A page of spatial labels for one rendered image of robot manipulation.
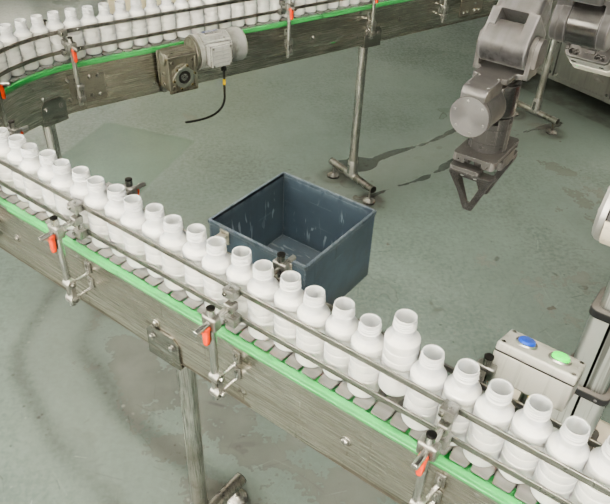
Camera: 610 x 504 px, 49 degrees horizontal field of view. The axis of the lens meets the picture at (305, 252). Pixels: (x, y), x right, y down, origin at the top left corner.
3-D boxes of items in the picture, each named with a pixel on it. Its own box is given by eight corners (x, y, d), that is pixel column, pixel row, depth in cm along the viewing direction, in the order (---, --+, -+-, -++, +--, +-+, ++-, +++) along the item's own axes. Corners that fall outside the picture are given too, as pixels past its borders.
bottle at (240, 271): (245, 331, 133) (243, 265, 123) (222, 318, 136) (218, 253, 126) (264, 314, 137) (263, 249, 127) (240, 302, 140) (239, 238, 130)
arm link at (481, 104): (550, 35, 90) (489, 21, 94) (516, 59, 83) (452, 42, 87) (529, 118, 97) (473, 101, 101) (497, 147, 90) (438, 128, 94)
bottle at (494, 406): (454, 452, 112) (473, 385, 102) (476, 433, 115) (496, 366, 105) (484, 476, 108) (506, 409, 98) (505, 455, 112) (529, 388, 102)
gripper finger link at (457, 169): (440, 208, 105) (450, 155, 100) (460, 189, 110) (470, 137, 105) (481, 223, 102) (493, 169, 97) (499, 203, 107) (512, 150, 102)
